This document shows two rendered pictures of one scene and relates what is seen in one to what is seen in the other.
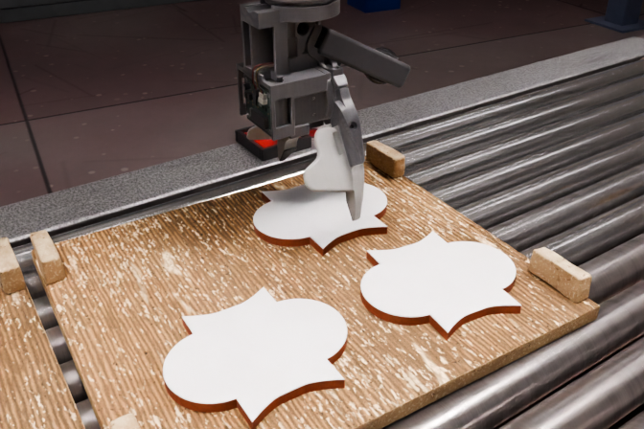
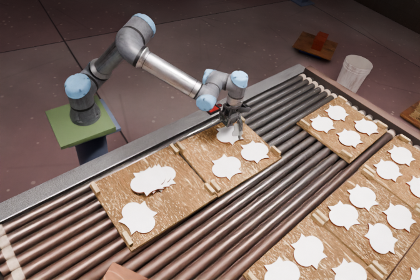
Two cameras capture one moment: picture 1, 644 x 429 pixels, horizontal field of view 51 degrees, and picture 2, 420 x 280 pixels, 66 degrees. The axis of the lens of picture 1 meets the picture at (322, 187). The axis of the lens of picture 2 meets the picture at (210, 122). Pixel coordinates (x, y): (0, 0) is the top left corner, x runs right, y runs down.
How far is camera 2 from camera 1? 1.01 m
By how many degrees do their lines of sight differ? 18
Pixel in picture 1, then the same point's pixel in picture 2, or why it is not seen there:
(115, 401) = (205, 176)
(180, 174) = (192, 119)
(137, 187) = (184, 124)
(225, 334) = (220, 164)
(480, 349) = (262, 165)
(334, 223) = (233, 138)
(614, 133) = (289, 107)
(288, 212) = (223, 134)
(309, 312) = (233, 159)
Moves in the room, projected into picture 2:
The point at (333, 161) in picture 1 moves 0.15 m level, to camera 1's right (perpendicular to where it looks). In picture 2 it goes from (237, 130) to (266, 130)
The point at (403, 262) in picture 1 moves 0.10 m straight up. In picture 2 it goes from (248, 148) to (252, 134)
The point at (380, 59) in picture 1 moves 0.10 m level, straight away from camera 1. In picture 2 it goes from (246, 109) to (244, 96)
